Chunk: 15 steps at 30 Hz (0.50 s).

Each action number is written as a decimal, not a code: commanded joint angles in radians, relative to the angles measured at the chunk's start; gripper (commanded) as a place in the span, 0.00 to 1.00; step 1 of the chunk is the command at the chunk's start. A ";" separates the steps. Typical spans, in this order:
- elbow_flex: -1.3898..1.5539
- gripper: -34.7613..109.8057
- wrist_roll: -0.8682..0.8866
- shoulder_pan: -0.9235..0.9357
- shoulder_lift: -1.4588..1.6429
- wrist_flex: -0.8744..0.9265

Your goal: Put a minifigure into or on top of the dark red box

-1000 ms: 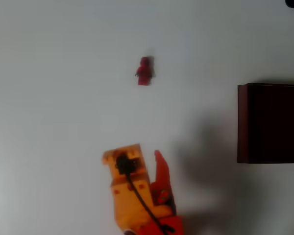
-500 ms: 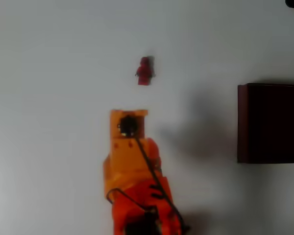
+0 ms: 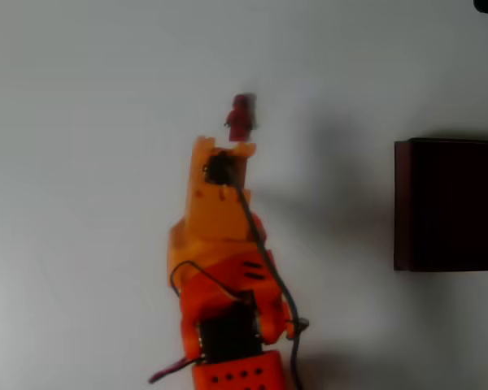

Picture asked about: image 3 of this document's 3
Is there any red toy minifigure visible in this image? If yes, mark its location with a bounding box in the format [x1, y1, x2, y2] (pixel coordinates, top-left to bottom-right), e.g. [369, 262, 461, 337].
[224, 93, 259, 143]

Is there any dark red open box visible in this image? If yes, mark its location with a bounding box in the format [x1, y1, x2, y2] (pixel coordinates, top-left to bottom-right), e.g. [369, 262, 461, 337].
[393, 137, 488, 272]

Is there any short black servo cable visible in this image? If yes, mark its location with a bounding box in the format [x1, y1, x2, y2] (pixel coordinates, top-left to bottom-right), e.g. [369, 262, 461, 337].
[169, 259, 247, 304]

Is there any small black camera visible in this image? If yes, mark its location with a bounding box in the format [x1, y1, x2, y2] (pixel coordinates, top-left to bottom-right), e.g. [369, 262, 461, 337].
[203, 151, 236, 187]

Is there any purple servo cable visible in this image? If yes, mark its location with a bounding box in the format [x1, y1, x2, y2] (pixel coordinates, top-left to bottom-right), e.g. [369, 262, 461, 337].
[147, 356, 197, 385]

